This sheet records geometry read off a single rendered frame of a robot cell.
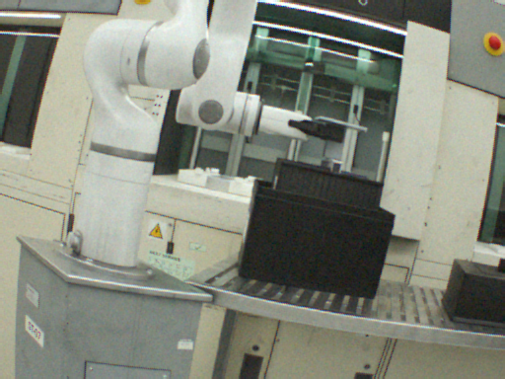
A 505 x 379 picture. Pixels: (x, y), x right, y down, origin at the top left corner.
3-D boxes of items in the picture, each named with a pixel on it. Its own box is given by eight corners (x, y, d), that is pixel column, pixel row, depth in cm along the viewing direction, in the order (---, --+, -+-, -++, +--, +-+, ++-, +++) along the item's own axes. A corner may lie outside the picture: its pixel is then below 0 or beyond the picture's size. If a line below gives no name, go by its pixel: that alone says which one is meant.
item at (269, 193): (237, 258, 194) (253, 178, 193) (359, 279, 194) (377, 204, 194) (237, 276, 166) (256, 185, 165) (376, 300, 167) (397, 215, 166)
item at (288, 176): (254, 258, 192) (285, 112, 190) (345, 274, 193) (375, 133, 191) (256, 274, 168) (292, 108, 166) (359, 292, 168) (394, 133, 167)
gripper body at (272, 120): (249, 134, 183) (304, 146, 184) (250, 133, 173) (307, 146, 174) (256, 99, 183) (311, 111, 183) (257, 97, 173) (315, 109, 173)
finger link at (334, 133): (309, 135, 176) (341, 143, 176) (311, 135, 172) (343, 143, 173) (312, 119, 175) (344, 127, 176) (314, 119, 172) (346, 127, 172)
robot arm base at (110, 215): (79, 270, 130) (97, 154, 129) (41, 243, 145) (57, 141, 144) (176, 285, 141) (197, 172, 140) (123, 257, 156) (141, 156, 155)
